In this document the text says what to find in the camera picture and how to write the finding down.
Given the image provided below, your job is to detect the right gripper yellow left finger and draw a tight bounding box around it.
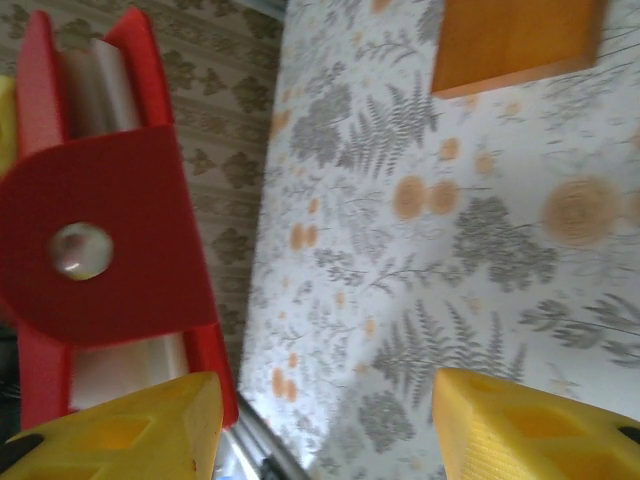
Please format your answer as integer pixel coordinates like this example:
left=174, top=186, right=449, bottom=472
left=0, top=371, right=224, bottom=480

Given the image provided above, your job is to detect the gold wire stand wooden base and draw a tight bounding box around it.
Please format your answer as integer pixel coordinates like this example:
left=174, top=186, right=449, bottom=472
left=430, top=0, right=607, bottom=99

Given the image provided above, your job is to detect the floral patterned tablecloth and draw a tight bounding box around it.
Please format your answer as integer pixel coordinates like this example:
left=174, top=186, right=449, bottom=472
left=237, top=0, right=640, bottom=480

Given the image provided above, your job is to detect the red card holder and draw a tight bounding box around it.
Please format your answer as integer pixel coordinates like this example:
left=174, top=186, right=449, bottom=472
left=0, top=7, right=240, bottom=434

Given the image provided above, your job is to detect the aluminium table side rail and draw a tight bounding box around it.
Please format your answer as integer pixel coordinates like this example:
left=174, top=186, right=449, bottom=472
left=219, top=392, right=314, bottom=480

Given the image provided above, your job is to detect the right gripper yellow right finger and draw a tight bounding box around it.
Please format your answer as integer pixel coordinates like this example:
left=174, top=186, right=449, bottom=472
left=431, top=368, right=640, bottom=480

